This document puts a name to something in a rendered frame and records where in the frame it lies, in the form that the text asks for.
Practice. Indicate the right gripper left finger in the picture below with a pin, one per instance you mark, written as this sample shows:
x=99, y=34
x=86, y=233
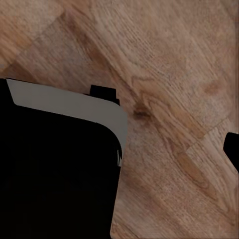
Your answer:
x=12, y=149

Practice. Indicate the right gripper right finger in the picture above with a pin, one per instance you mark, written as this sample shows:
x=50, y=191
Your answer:
x=231, y=148

